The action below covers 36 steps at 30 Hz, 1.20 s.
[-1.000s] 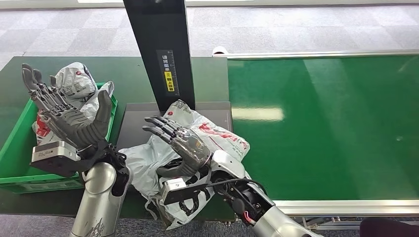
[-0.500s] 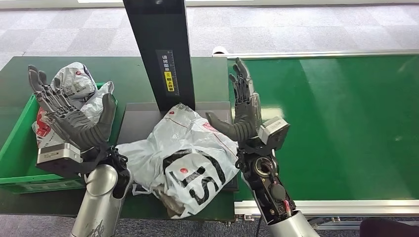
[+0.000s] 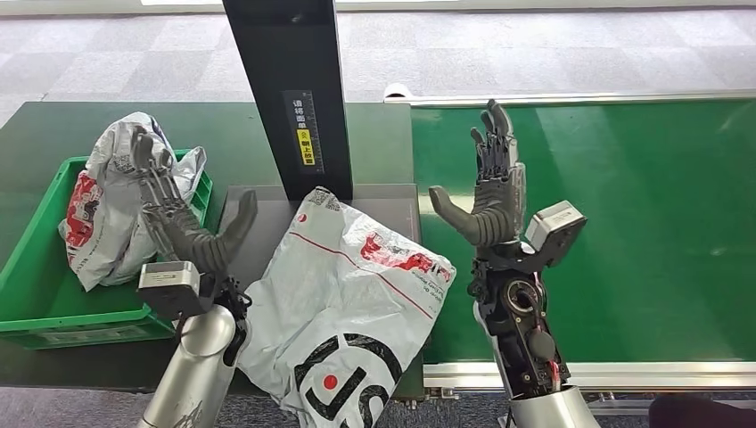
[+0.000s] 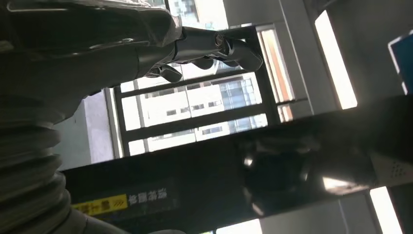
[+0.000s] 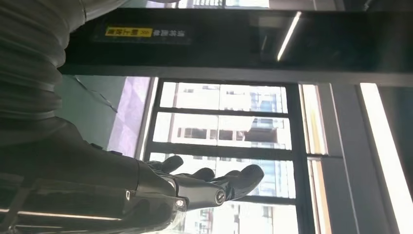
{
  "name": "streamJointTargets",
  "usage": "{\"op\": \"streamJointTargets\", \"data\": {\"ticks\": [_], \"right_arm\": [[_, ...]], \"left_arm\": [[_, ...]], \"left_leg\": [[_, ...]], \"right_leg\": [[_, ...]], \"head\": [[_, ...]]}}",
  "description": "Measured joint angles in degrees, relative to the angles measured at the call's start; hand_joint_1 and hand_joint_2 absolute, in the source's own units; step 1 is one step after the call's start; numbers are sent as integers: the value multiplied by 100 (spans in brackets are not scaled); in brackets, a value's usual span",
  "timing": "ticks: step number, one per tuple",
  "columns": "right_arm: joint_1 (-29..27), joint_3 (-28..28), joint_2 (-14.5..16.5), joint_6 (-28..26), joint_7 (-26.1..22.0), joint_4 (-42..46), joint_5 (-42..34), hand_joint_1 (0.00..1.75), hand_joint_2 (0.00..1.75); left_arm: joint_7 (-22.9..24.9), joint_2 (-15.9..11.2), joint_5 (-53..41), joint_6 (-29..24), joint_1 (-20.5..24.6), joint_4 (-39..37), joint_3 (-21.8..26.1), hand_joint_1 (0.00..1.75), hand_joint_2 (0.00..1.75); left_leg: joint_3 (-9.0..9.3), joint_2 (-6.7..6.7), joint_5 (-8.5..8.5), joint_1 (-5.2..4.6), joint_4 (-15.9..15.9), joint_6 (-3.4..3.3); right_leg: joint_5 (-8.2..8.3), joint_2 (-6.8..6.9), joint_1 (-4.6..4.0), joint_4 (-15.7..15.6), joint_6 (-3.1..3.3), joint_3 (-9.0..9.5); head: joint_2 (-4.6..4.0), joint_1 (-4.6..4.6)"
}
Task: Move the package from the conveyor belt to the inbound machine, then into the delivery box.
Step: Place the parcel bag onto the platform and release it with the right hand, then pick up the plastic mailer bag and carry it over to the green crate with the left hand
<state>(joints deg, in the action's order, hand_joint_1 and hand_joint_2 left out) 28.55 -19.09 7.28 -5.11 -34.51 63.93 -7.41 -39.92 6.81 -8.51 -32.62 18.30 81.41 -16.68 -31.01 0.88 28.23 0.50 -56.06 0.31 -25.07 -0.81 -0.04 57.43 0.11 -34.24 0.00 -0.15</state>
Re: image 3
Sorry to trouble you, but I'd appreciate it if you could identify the green plastic crate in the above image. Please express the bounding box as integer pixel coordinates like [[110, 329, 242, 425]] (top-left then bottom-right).
[[0, 148, 215, 351]]

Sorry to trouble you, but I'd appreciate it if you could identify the green conveyor belt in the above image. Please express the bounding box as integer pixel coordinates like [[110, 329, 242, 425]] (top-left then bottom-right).
[[410, 99, 756, 365]]

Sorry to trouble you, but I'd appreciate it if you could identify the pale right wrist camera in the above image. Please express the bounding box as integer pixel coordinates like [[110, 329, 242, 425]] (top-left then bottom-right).
[[522, 200, 589, 270]]

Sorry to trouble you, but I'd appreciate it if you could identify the black inbound scanner machine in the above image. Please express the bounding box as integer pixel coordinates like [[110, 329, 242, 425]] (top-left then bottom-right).
[[217, 0, 423, 291]]

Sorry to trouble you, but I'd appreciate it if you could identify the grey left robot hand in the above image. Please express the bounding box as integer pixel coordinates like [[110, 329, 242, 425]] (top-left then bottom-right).
[[130, 127, 259, 276]]

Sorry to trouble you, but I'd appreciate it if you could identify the grey package with black logo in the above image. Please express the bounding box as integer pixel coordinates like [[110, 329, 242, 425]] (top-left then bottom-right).
[[235, 186, 457, 428]]

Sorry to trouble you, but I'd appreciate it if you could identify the aluminium conveyor rail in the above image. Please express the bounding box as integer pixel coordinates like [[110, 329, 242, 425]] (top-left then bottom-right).
[[421, 360, 756, 392], [383, 88, 756, 108]]

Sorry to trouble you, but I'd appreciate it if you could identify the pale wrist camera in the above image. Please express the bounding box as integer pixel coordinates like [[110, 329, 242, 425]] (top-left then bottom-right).
[[522, 200, 589, 270], [136, 260, 202, 321]]

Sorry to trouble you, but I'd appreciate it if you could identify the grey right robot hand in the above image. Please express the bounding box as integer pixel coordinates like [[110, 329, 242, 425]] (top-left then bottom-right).
[[429, 99, 528, 250]]

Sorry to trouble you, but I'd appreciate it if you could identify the black rounded object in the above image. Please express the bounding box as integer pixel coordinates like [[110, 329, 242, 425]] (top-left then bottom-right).
[[647, 394, 756, 428]]

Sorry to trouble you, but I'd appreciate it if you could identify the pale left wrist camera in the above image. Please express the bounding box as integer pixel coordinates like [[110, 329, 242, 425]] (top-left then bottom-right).
[[136, 260, 202, 321]]

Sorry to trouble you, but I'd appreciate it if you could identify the grey package with red print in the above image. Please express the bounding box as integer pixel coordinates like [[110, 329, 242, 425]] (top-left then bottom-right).
[[57, 111, 208, 293]]

